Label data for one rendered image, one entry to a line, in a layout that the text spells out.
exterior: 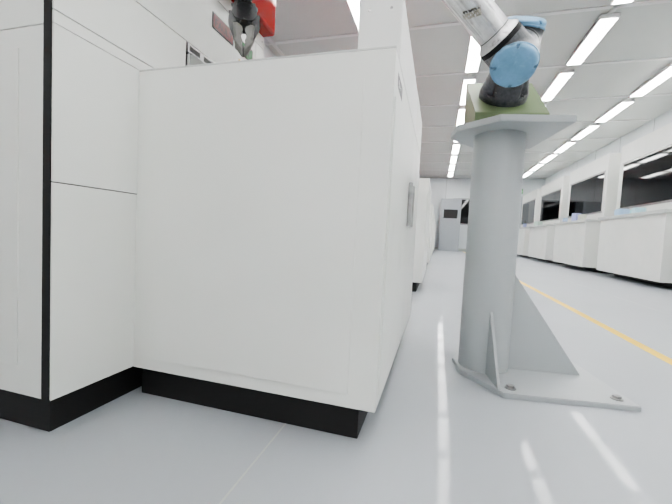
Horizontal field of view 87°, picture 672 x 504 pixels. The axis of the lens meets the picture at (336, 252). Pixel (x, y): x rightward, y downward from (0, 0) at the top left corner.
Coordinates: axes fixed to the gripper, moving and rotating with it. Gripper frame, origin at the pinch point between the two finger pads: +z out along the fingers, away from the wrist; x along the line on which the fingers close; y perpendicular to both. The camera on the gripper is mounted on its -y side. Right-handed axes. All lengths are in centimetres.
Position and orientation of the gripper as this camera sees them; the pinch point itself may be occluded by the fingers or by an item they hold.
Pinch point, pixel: (243, 51)
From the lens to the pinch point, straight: 123.5
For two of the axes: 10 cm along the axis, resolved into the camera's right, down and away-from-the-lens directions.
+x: -9.7, -0.4, -2.3
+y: -2.3, -0.6, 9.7
